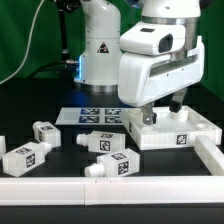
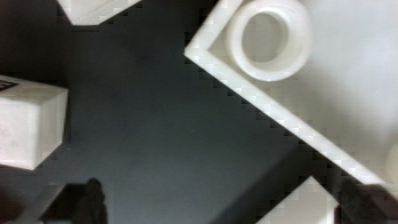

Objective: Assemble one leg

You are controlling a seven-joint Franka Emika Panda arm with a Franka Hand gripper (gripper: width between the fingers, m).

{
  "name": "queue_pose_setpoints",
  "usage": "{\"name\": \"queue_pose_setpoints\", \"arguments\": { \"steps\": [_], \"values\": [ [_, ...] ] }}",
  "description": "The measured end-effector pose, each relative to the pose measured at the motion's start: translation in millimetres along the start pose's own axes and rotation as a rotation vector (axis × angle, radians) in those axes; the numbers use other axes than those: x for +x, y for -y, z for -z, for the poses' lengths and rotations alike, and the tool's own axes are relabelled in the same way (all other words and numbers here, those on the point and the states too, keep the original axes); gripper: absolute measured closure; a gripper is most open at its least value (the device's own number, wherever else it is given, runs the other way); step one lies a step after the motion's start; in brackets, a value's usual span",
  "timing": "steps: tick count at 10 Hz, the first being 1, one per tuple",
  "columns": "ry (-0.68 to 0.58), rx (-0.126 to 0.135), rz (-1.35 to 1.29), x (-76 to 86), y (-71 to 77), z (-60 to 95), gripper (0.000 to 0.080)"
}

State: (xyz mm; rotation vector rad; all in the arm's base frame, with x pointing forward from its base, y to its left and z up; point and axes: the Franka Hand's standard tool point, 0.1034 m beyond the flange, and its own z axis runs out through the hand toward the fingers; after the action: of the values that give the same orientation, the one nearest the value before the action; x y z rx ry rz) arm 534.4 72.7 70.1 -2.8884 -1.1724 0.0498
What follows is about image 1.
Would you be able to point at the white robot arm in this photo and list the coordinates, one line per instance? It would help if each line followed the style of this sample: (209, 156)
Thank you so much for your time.
(100, 61)

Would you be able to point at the white fence rail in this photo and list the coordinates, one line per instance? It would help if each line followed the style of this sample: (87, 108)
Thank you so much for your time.
(99, 191)
(210, 155)

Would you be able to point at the white front fence rail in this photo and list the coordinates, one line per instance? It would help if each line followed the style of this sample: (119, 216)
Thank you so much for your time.
(99, 191)

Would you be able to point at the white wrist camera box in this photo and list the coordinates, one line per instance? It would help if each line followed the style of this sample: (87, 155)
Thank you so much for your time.
(153, 39)

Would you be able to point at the white square table top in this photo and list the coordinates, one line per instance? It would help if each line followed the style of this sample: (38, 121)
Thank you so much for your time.
(171, 130)

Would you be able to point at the white right fence rail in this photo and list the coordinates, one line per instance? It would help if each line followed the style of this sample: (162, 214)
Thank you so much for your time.
(210, 155)

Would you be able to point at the white tag sheet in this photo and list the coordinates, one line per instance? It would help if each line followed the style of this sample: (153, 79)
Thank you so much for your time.
(89, 116)

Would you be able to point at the black stand pole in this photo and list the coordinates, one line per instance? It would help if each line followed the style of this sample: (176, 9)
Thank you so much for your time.
(63, 7)

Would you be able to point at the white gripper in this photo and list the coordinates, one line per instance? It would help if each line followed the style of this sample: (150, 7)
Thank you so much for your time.
(144, 79)

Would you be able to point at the white block at left edge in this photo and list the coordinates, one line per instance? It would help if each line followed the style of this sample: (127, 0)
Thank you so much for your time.
(2, 146)

